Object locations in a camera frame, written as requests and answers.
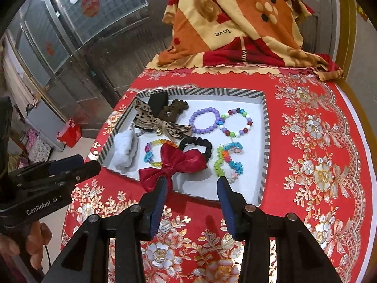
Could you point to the white fluffy scrunchie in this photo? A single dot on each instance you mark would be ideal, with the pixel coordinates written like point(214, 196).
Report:
point(125, 150)

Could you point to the red window sticker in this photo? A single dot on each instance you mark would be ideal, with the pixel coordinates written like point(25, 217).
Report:
point(89, 4)

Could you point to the red velvet bow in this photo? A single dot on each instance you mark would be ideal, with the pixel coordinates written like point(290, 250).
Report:
point(176, 162)

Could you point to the striped cardboard box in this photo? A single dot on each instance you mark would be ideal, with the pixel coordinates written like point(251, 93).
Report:
point(193, 182)

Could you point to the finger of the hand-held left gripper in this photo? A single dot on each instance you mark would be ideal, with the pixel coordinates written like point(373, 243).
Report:
point(66, 163)
point(85, 169)

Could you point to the red paper bag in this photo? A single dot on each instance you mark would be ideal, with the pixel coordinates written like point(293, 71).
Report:
point(69, 132)

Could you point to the brown scrunchie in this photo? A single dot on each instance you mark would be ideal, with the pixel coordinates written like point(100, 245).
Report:
point(173, 109)

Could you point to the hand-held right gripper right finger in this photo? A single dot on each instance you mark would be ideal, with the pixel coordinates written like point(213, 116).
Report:
point(226, 207)

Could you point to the grey cabinet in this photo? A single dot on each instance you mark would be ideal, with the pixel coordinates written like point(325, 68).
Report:
point(44, 118)

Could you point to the orange printed blanket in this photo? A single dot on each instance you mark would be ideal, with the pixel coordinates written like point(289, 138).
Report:
point(235, 20)

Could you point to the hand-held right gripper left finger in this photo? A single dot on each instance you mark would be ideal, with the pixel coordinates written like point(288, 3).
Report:
point(157, 202)

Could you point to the person's left hand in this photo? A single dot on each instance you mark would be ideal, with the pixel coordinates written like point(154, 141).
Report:
point(36, 241)

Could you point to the red floral tablecloth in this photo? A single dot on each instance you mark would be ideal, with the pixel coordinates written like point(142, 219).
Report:
point(309, 168)

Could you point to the floral cloth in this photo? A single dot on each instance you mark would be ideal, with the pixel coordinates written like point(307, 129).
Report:
point(38, 150)

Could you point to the black bow hair clip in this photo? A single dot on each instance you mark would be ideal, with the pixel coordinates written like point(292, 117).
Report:
point(157, 101)

